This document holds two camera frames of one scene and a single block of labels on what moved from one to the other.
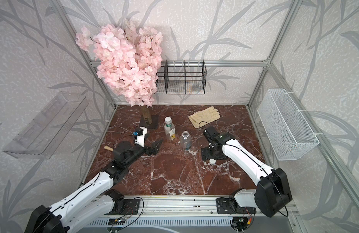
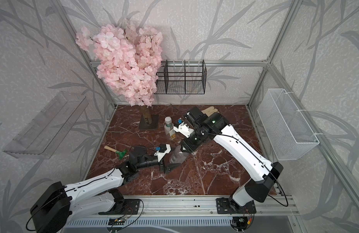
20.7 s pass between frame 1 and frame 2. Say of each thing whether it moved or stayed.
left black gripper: moved
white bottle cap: stayed
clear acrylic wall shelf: stayed
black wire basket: stayed
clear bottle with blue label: moved
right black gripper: moved
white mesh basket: stayed
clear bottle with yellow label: stayed
